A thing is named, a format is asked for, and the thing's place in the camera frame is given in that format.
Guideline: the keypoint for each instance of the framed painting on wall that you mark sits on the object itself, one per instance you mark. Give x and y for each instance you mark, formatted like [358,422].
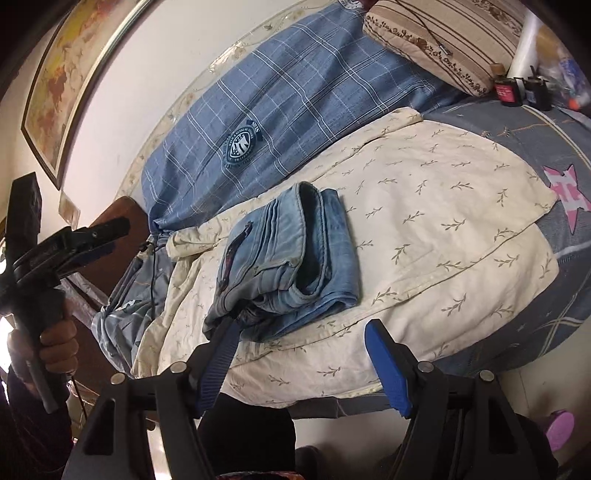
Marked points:
[77,52]

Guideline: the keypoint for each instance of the brown striped pillow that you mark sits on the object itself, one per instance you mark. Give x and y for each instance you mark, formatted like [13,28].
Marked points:
[455,40]

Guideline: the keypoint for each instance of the black small bottle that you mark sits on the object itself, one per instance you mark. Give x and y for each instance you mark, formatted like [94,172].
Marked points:
[536,91]

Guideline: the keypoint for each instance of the brown wooden headboard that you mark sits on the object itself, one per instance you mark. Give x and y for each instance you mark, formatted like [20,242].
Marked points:
[95,282]

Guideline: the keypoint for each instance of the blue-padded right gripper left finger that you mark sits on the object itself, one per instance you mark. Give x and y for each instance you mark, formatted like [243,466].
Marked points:
[182,398]

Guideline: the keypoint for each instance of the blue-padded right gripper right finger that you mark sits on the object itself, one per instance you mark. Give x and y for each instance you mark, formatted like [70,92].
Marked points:
[421,393]

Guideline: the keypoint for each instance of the small red jar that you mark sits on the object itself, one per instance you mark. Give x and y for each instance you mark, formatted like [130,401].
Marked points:
[508,92]

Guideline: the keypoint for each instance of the white paper roll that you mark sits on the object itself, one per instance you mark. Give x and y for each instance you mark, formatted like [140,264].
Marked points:
[526,54]

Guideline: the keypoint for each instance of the cream leaf-print quilt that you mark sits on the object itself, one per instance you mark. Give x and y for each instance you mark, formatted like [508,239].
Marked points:
[444,225]

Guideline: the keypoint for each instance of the purple slipper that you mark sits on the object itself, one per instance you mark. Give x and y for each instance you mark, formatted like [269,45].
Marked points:
[559,428]

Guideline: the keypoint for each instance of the blue plaid duvet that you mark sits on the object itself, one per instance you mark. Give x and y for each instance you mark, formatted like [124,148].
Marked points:
[287,101]

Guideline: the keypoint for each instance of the small wall sticker card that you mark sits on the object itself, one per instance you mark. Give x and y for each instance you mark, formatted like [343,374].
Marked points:
[68,211]

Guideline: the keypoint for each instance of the person's left hand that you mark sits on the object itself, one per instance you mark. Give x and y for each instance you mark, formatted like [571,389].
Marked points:
[57,352]

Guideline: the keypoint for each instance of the grey-blue patterned bedsheet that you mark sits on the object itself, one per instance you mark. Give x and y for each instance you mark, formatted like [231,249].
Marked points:
[554,140]

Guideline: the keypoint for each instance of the light blue denim pants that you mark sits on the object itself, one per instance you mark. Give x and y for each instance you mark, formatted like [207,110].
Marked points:
[287,264]

